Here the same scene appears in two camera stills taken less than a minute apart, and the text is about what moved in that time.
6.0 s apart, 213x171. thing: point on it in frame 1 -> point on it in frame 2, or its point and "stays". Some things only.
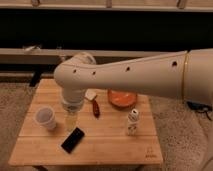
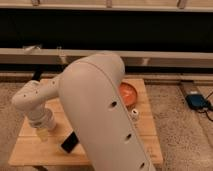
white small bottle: (133, 119) stays
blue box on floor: (199, 106) stays
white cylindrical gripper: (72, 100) -> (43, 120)
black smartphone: (72, 140) stays
